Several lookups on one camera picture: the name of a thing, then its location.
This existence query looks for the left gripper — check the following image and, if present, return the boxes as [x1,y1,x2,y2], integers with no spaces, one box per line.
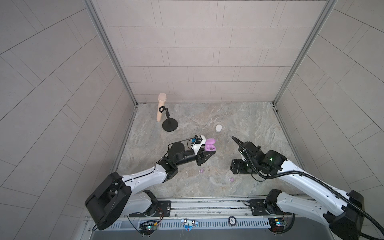
[172,144,214,168]

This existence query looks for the purple earbud case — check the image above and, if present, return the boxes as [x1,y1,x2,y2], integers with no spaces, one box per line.
[205,139,216,152]

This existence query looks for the white earbud case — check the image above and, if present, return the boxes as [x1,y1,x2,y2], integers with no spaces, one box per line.
[215,124,223,133]

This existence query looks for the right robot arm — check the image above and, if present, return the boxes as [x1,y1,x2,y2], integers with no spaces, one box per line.
[230,137,365,240]

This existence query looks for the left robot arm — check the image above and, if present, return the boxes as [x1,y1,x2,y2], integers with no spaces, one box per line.
[85,139,216,231]

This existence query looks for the black microphone stand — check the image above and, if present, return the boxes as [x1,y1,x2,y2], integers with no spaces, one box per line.
[162,106,178,132]

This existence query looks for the black round disc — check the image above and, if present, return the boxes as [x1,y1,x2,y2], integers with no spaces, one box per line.
[228,216,237,227]

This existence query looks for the right green circuit board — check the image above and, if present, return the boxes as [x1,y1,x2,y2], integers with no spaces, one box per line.
[268,218,286,232]

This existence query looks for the green circuit board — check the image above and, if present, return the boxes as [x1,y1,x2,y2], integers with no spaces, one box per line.
[268,218,286,232]
[139,221,159,236]

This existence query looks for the left green circuit board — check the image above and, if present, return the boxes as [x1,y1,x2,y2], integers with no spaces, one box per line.
[139,221,159,236]

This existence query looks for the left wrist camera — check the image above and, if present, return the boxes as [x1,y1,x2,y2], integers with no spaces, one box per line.
[191,135,207,156]

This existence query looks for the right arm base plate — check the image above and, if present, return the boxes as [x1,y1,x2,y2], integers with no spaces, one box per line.
[245,199,292,218]

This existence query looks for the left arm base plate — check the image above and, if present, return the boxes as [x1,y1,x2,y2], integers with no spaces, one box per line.
[129,201,171,218]

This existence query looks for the aluminium frame rail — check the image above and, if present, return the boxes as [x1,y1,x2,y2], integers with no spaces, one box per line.
[83,194,337,224]

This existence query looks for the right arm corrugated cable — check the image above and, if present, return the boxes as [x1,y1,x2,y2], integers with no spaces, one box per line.
[231,135,384,240]

